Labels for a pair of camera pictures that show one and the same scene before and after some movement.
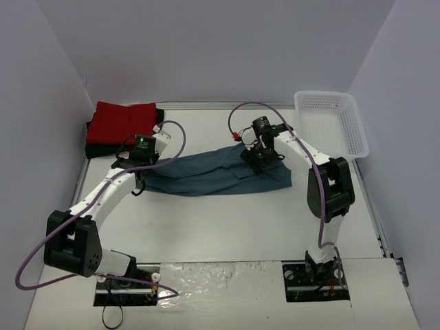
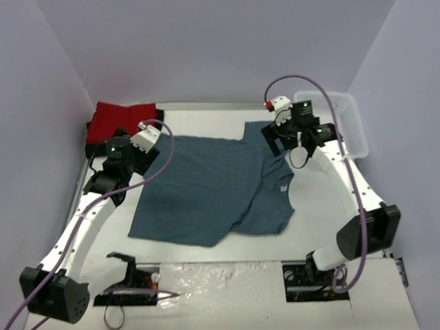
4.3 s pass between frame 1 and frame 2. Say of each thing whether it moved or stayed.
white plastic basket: stayed
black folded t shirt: stayed
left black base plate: stayed
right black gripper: moved
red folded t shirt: stayed
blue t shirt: moved
